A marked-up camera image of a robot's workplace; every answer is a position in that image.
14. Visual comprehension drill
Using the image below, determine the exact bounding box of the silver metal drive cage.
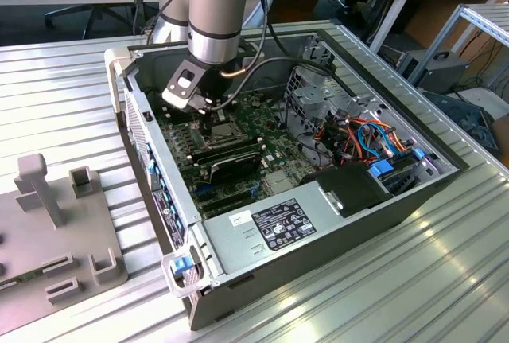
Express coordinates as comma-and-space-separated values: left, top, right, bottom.
284, 64, 385, 149

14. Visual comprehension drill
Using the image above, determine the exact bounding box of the orange wire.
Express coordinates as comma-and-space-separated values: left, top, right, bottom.
345, 117, 411, 153

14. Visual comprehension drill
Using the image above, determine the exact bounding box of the grey open PC case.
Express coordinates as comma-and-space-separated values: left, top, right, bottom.
103, 30, 470, 332

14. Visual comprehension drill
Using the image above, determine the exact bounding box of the silver power supply unit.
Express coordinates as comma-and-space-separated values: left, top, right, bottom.
201, 182, 345, 279

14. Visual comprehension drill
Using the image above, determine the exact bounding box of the blue case latch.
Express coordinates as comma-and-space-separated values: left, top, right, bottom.
169, 255, 200, 277

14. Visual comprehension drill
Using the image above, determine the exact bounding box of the silver CPU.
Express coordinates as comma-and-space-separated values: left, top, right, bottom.
210, 122, 238, 141

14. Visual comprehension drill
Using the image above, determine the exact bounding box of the black plastic shroud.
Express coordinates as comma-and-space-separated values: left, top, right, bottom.
300, 162, 394, 219

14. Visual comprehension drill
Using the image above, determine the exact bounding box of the green RAM stick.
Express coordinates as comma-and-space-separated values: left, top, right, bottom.
190, 139, 266, 166
0, 272, 44, 292

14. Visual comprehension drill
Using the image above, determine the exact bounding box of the brown cardboard box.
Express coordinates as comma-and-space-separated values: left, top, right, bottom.
491, 114, 509, 157

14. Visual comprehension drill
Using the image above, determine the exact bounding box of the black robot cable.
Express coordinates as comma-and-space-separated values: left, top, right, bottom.
206, 0, 343, 111

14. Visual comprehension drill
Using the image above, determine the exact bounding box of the silver chipset heatsink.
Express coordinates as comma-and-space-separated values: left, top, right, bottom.
264, 171, 296, 196

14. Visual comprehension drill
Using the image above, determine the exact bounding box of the blue wire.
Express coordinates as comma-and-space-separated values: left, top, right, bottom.
356, 119, 395, 159

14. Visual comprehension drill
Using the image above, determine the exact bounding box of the black expansion card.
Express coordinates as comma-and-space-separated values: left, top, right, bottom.
208, 150, 263, 184

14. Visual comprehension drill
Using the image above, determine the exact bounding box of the blue disk carrier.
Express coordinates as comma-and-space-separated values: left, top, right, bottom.
367, 161, 394, 180

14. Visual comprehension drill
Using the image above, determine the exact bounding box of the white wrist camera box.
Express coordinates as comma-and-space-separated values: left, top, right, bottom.
161, 58, 208, 112

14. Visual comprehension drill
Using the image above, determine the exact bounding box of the black office chair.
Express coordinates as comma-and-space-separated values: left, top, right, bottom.
42, 2, 138, 40

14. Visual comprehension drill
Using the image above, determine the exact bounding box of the green motherboard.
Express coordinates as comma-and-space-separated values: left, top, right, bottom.
153, 90, 319, 220

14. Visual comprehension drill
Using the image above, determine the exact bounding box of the black box with handle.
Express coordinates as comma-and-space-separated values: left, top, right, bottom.
397, 50, 468, 95

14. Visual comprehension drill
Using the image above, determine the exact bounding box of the grey parts rack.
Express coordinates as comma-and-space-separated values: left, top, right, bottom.
0, 153, 129, 336

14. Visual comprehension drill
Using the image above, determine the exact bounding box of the black expansion slot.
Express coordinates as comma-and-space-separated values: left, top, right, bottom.
202, 197, 258, 216
196, 187, 255, 205

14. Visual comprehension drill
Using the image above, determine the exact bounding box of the aluminium profile frame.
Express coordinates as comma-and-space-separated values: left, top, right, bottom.
409, 3, 509, 85

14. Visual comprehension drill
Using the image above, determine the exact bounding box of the CPU socket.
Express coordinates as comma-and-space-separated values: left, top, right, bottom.
196, 117, 243, 149

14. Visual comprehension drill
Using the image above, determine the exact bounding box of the dark teal bin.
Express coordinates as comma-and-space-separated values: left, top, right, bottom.
423, 90, 500, 157

